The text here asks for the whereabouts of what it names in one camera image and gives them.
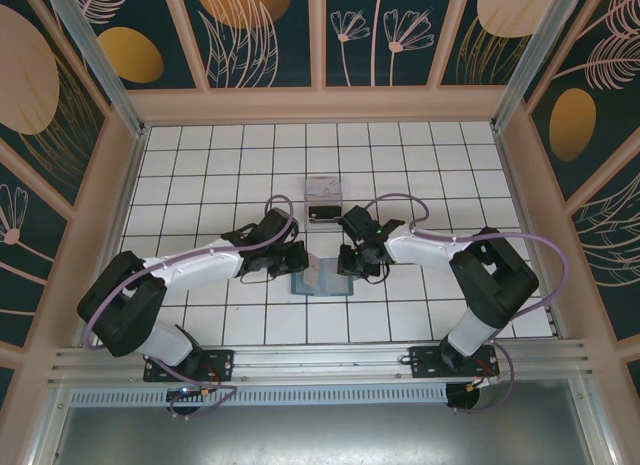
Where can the teal card holder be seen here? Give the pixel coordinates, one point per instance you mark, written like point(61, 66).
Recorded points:
point(335, 282)

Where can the orange plug connector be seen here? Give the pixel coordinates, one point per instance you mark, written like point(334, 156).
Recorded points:
point(472, 386)

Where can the white floral credit card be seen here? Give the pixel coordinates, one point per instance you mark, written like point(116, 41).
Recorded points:
point(312, 276)
point(324, 187)

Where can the clear acrylic card box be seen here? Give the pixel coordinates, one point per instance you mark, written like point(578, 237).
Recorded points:
point(325, 202)

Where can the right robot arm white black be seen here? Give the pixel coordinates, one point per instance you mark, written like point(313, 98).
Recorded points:
point(425, 250)

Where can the aluminium frame post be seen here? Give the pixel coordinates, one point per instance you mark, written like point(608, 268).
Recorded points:
point(535, 50)
point(96, 50)

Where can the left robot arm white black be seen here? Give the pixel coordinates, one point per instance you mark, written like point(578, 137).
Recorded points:
point(200, 265)

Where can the grey metal sheet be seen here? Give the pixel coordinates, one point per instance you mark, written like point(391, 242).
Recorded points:
point(320, 440)

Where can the small circuit board with LED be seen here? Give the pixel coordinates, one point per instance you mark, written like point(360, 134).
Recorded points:
point(187, 391)

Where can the aluminium side rail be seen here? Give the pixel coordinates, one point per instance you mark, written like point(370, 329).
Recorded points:
point(553, 322)

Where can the black credit card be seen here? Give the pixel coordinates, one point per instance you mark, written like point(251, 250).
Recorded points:
point(325, 214)

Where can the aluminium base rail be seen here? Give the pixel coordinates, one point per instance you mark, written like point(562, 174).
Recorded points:
point(320, 360)

